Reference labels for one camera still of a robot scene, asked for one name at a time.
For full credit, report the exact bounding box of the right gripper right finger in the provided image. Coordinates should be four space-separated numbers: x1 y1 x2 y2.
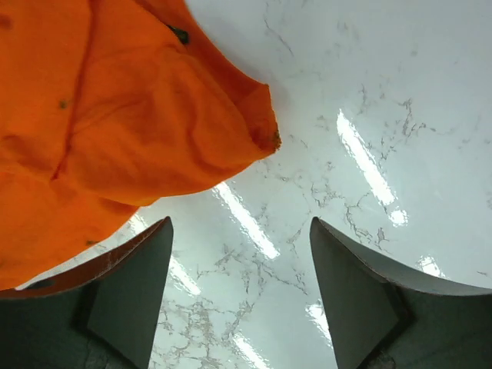
310 218 491 368

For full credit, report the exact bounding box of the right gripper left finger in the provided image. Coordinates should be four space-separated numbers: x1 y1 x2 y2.
1 218 174 368

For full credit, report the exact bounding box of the orange t-shirt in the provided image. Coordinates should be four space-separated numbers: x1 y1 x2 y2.
1 1 281 290

